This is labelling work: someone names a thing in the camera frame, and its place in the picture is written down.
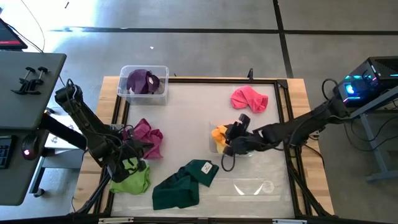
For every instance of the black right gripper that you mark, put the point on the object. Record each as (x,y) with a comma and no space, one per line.
(248,140)

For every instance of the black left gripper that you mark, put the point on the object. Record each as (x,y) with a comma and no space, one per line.
(122,158)

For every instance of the orange towel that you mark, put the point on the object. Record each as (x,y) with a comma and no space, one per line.
(218,133)

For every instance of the magenta towel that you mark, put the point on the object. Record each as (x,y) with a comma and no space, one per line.
(149,137)

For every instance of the lime green towel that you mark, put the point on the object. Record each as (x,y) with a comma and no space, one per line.
(133,183)

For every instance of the purple towel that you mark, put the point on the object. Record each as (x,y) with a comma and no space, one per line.
(140,82)

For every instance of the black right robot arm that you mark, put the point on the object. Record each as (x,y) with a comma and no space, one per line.
(295,130)

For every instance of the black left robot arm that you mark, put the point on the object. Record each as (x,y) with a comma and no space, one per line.
(87,121)

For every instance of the white table mat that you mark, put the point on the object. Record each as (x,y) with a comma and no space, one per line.
(192,124)

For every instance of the pink towel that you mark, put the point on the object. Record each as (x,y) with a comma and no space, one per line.
(248,98)

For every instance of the dark green towel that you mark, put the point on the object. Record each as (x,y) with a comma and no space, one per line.
(177,189)

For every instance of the white metal strip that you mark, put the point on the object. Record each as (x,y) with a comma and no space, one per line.
(116,220)
(289,221)

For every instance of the black beam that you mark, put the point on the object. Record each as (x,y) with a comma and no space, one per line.
(62,130)

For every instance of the black computer mouse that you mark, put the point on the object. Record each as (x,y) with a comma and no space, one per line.
(29,146)

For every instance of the black screw clamp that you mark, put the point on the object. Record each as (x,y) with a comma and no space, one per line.
(42,69)
(29,70)

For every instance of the black keyboard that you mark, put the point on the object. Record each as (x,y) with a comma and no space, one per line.
(4,152)

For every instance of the dark grey desk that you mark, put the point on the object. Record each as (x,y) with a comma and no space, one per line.
(18,93)

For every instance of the black computer tower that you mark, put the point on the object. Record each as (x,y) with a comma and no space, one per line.
(373,77)

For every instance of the blue-grey metal table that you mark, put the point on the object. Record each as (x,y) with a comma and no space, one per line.
(382,176)

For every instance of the computer monitor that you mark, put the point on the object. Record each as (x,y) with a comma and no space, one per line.
(7,37)

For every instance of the black aluminium table frame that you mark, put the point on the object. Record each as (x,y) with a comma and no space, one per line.
(224,80)

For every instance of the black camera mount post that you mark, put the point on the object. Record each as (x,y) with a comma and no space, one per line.
(250,74)

